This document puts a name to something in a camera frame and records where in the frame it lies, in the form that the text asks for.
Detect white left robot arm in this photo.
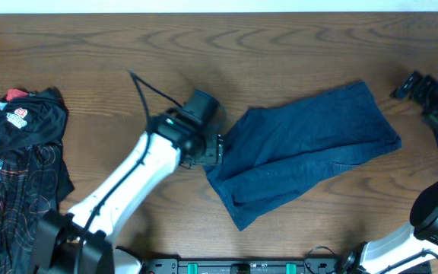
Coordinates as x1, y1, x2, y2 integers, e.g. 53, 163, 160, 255
29, 108, 223, 273

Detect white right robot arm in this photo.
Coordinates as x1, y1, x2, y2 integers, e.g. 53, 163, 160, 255
336, 72, 438, 273

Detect black mounting rail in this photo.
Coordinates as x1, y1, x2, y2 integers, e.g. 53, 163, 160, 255
138, 258, 433, 274

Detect black patterned garment pile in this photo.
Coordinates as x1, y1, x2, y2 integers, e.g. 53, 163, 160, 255
0, 88, 74, 273

